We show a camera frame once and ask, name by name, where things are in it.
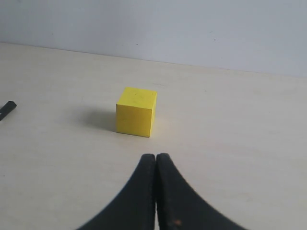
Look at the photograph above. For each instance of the yellow cube block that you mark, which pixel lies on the yellow cube block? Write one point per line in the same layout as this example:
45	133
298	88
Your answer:
135	112

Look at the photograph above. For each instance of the black and white marker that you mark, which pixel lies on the black and white marker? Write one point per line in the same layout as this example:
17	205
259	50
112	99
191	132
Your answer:
6	109

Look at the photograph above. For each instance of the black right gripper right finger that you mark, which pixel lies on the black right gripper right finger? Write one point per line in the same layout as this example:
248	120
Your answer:
179	207

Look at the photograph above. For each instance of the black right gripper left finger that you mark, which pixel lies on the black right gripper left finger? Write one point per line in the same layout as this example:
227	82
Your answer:
134	206

